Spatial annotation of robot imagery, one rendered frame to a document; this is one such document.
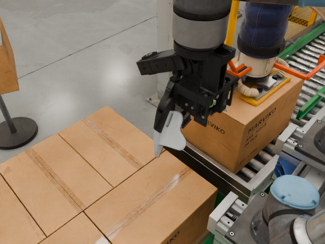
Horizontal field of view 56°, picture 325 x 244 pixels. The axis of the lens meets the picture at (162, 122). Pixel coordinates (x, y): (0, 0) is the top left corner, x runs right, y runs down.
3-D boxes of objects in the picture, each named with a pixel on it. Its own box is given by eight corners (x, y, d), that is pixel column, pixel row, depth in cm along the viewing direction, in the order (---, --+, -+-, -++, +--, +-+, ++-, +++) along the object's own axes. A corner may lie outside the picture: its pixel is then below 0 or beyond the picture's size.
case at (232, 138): (237, 99, 222) (247, 49, 195) (287, 126, 201) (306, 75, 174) (180, 140, 191) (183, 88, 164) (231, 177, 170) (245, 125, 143)
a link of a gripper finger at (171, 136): (168, 173, 48) (192, 121, 46) (141, 154, 51) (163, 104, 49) (178, 171, 51) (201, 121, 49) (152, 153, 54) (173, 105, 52)
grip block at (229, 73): (222, 77, 154) (224, 67, 150) (239, 85, 149) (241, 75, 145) (212, 84, 150) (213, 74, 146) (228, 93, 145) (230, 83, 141)
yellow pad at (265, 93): (274, 72, 175) (276, 65, 172) (290, 80, 170) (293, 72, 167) (239, 98, 158) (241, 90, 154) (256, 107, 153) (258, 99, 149)
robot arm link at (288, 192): (302, 200, 91) (318, 172, 82) (309, 243, 81) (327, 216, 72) (261, 193, 93) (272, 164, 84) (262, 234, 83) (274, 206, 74)
